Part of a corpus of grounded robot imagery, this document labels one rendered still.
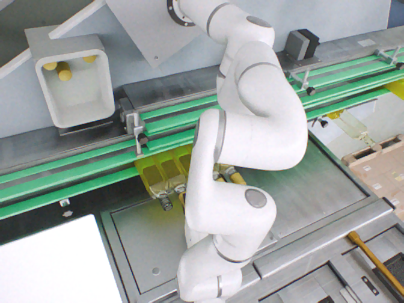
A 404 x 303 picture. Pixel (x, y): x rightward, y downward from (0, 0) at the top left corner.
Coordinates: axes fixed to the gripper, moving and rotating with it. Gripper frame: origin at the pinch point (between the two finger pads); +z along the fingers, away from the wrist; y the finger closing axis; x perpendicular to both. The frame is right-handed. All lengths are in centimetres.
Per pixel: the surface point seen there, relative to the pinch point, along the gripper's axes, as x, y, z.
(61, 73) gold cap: 30.3, 27.1, 26.9
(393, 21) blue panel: -117, 14, 80
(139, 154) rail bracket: 12.2, 5.1, 16.2
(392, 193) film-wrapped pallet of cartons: -301, -235, 128
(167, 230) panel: 6.0, -12.8, -0.5
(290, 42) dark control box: -48, 20, 52
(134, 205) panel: 15.2, -12.8, 10.1
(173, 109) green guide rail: 0.8, 13.7, 25.7
